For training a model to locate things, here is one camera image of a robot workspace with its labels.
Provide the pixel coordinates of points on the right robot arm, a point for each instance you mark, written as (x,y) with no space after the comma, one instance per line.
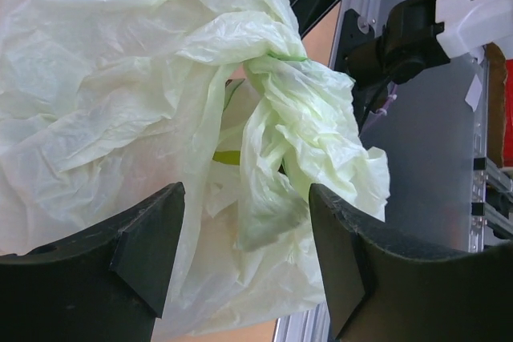
(418,35)

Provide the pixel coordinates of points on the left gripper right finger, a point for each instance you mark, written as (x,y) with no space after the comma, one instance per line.
(382,284)

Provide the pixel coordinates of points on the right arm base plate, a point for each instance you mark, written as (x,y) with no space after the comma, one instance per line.
(357,49)

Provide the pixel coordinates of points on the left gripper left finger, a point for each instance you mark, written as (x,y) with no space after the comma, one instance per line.
(108,282)

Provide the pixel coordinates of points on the green plastic bag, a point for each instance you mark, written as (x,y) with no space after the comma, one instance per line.
(104,102)

